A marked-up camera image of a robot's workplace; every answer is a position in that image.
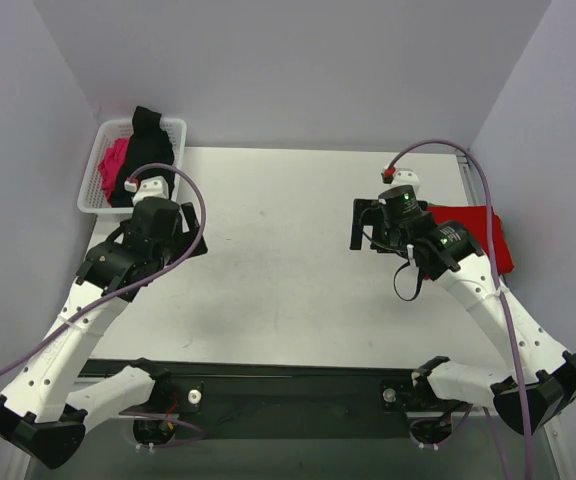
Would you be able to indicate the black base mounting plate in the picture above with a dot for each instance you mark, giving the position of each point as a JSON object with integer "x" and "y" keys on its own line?
{"x": 263, "y": 402}

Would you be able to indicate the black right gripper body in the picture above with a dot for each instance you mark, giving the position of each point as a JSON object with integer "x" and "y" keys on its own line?
{"x": 361, "y": 217}

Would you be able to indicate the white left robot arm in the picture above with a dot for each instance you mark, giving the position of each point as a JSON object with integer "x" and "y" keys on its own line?
{"x": 40, "y": 413}

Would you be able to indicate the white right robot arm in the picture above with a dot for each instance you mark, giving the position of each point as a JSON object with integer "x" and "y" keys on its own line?
{"x": 539, "y": 379}

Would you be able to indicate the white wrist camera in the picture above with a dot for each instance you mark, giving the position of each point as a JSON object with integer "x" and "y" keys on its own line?
{"x": 394, "y": 177}
{"x": 154, "y": 187}

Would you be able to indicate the pink t shirt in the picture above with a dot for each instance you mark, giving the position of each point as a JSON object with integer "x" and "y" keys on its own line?
{"x": 110, "y": 165}

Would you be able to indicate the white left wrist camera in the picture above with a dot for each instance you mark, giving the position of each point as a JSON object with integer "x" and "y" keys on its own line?
{"x": 154, "y": 187}

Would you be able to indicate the white plastic basket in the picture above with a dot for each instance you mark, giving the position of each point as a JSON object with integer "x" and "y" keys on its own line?
{"x": 91, "y": 199}

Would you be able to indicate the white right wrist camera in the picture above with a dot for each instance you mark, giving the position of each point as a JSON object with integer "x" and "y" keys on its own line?
{"x": 394, "y": 177}

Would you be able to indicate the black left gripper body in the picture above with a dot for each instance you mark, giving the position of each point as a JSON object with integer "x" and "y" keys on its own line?
{"x": 191, "y": 232}

